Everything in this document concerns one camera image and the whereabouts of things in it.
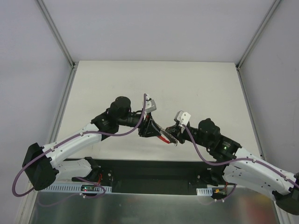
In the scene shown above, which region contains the left white cable duct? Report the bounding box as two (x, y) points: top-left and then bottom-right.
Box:
(42, 183), (104, 194)

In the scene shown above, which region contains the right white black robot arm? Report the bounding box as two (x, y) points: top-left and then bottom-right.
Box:
(166, 119), (299, 215)

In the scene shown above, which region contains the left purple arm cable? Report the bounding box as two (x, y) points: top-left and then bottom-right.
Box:
(12, 93), (150, 196)

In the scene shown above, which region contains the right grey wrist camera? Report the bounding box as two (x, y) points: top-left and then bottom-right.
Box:
(174, 111), (191, 127)

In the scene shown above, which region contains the red handled metal key holder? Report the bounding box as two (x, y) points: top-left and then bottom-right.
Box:
(155, 122), (178, 146)

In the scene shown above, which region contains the right aluminium frame post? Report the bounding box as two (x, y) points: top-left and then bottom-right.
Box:
(235, 0), (283, 71)

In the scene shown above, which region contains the aluminium table rail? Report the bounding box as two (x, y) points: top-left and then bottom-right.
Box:
(236, 66), (293, 224)
(14, 62), (78, 224)

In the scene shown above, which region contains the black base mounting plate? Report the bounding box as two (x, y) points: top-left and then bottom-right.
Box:
(85, 157), (233, 195)

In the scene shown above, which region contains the aluminium frame post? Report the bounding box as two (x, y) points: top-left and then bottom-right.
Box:
(235, 0), (283, 71)
(35, 0), (76, 69)

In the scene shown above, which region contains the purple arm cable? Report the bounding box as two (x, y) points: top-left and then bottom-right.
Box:
(183, 125), (299, 189)
(12, 93), (150, 196)

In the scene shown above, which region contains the white cable duct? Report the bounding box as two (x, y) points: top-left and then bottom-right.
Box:
(42, 183), (104, 194)
(196, 187), (213, 196)

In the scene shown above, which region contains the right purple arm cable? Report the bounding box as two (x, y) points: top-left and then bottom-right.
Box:
(183, 125), (299, 189)

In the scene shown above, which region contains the right aluminium table rail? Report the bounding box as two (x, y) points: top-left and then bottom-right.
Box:
(236, 66), (293, 224)

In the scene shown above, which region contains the right white cable duct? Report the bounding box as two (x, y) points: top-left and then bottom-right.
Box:
(196, 187), (213, 196)

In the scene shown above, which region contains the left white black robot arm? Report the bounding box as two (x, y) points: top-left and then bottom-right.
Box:
(22, 95), (161, 191)

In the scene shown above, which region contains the left aluminium frame post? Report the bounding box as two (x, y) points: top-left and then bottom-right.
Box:
(35, 0), (76, 69)

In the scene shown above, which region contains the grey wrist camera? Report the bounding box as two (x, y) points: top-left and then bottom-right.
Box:
(145, 98), (157, 113)
(174, 111), (191, 127)

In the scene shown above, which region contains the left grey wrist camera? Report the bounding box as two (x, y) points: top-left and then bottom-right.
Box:
(145, 98), (157, 113)

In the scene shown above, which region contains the left aluminium table rail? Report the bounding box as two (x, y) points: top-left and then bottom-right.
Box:
(14, 62), (78, 224)

